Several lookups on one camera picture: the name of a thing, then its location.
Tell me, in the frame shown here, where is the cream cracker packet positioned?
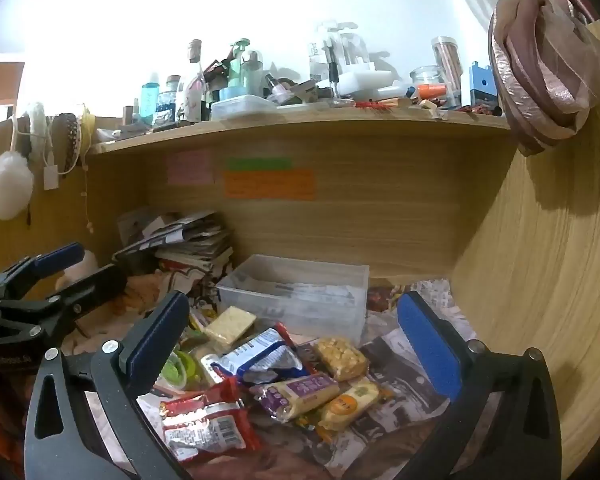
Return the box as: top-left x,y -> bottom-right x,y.
202,306 -> 257,346

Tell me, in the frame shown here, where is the yellow snack bar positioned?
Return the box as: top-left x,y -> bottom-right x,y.
317,377 -> 393,431

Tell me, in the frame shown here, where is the white fluffy headband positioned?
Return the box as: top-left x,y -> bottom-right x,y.
12,102 -> 51,161

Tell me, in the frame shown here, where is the short clear glass jar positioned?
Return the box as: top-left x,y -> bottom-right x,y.
410,66 -> 448,102

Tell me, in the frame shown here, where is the printed cloth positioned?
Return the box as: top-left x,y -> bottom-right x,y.
60,260 -> 486,480

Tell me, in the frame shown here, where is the clear acrylic organizer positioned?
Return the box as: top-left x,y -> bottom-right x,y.
309,20 -> 371,81

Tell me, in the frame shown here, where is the tall clear jar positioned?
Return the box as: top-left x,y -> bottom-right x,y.
432,36 -> 462,106

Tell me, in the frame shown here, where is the purple snack bar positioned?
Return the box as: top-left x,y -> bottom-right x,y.
250,372 -> 341,423

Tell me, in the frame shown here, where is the peanut crisp snack packet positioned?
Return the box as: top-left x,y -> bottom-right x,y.
312,337 -> 370,382

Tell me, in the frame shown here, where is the pink sticky note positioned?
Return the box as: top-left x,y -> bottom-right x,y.
166,150 -> 215,186

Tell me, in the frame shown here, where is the brown dotted hairband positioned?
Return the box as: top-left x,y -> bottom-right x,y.
52,112 -> 82,176

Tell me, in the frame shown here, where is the cardboard box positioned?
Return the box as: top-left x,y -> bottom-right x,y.
0,55 -> 26,106

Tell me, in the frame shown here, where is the wooden shelf board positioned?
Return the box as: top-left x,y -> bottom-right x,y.
87,107 -> 513,156

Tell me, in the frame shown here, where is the brown pink scarf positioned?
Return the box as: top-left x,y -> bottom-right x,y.
487,0 -> 600,157

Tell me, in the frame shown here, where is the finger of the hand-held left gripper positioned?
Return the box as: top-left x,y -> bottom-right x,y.
0,242 -> 86,302
0,264 -> 129,341

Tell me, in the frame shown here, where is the blue block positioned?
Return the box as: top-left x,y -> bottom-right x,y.
469,61 -> 498,107

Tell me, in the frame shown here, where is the brown snack packet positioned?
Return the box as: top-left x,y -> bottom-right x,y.
295,342 -> 322,376

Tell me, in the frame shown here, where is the orange sticky note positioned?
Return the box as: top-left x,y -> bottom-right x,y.
223,170 -> 316,202

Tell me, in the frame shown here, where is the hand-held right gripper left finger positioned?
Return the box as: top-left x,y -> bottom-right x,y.
24,290 -> 196,480

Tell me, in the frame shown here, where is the stack of magazines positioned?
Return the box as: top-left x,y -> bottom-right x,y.
112,210 -> 236,273

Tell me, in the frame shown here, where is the red snack packet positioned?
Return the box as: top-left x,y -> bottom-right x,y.
159,377 -> 261,463

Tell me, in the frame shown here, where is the white pink bottle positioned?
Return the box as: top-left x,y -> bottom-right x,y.
177,40 -> 206,123

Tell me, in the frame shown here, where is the blue plastic bottle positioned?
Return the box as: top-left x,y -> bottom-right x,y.
141,82 -> 160,123

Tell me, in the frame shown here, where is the green pump bottle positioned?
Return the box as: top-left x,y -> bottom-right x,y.
229,39 -> 264,97

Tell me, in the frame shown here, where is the green sticky note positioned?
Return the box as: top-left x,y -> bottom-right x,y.
225,157 -> 293,172

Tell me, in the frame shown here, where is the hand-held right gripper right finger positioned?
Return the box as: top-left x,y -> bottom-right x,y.
395,290 -> 563,480

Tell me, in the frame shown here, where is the white plastic box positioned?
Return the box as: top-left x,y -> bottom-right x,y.
211,95 -> 277,121

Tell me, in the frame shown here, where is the blue snack packet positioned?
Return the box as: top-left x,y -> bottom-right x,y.
211,327 -> 311,386

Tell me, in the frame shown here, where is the white fluffy pompom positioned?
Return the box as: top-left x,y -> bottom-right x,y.
0,152 -> 34,221

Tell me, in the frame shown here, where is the clear plastic container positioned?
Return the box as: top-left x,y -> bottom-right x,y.
215,254 -> 371,346

